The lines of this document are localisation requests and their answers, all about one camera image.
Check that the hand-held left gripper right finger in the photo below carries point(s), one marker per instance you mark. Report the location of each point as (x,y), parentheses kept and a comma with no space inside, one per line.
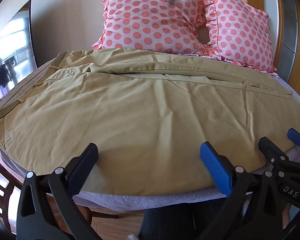
(213,166)

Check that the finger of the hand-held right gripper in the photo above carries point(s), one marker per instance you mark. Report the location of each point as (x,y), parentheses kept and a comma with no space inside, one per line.
(298,136)
(271,148)

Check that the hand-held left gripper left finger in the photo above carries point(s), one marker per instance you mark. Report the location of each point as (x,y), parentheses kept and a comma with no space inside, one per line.
(86,161)

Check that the khaki pants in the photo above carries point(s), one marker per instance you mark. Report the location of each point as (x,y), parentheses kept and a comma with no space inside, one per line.
(130,120)

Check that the white bed sheet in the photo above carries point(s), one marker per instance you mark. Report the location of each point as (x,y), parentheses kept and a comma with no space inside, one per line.
(130,201)

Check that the dark wooden chair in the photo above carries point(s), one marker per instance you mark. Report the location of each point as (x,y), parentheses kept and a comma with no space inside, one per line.
(1,185)

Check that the wooden headboard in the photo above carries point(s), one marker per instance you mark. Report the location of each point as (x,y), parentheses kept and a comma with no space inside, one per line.
(281,25)

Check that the small pink polka dot pillow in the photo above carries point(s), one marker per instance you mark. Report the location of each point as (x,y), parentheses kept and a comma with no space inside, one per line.
(237,30)

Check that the flat screen television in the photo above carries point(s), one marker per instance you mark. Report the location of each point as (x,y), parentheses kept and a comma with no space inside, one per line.
(12,52)

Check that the large pink polka dot pillow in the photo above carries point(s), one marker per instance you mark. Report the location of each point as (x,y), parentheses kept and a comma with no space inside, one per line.
(152,17)

